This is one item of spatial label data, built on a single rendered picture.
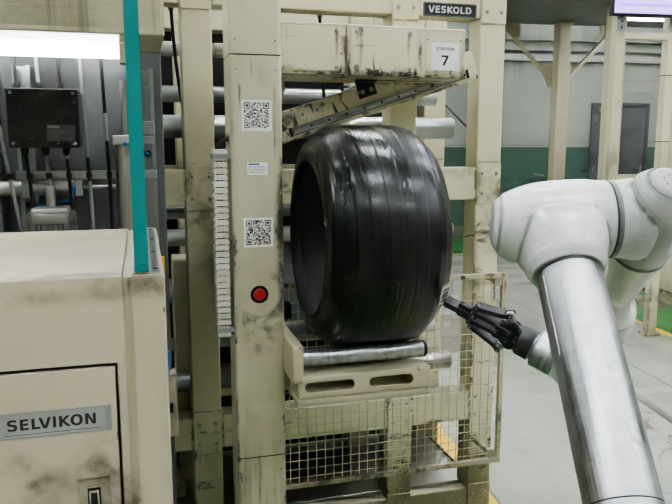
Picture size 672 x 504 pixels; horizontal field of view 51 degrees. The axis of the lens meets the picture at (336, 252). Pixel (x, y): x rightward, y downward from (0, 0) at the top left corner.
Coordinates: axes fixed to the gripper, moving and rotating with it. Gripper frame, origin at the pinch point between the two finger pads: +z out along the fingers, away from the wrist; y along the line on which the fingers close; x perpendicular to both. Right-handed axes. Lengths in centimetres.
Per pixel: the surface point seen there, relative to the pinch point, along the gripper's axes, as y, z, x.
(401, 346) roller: 16.1, 9.6, -5.9
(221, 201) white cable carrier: -13, 59, -22
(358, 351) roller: 16.3, 17.3, -14.9
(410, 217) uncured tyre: -21.2, 16.5, -4.1
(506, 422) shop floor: 168, -9, 133
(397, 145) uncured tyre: -29.8, 29.7, 9.1
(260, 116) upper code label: -32, 60, -8
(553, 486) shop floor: 134, -42, 82
